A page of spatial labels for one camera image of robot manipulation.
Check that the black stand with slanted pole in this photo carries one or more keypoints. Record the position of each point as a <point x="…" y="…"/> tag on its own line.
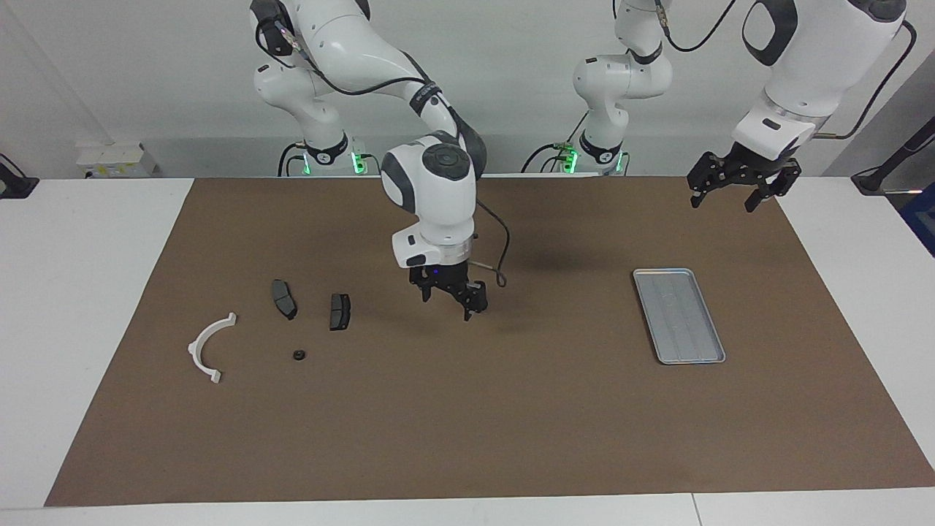
<point x="873" y="180"/>

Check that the white wall socket box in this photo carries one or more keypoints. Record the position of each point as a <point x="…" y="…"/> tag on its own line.
<point x="113" y="161"/>

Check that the dark rectangular brake pad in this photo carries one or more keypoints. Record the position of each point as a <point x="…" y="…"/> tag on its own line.
<point x="340" y="313"/>

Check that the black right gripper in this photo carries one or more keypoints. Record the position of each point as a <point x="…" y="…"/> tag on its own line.
<point x="442" y="276"/>

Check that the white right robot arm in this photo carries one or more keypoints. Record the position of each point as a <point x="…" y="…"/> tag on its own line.
<point x="438" y="204"/>

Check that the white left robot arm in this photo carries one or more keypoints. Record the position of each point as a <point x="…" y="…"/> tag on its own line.
<point x="818" y="66"/>

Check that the grey metal tray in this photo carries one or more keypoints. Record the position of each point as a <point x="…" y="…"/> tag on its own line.
<point x="679" y="318"/>

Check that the white curved plastic bracket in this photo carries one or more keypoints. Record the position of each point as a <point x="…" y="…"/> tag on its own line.
<point x="194" y="352"/>

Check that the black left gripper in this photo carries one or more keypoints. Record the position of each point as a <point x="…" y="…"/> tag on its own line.
<point x="752" y="164"/>

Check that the blue box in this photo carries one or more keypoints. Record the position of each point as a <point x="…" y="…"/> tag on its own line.
<point x="922" y="219"/>

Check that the brown table mat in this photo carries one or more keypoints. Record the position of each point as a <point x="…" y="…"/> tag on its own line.
<point x="467" y="424"/>

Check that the black stand with flat base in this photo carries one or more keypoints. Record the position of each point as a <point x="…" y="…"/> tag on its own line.
<point x="14" y="186"/>

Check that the dark tapered brake pad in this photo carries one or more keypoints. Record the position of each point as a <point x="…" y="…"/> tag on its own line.
<point x="282" y="296"/>

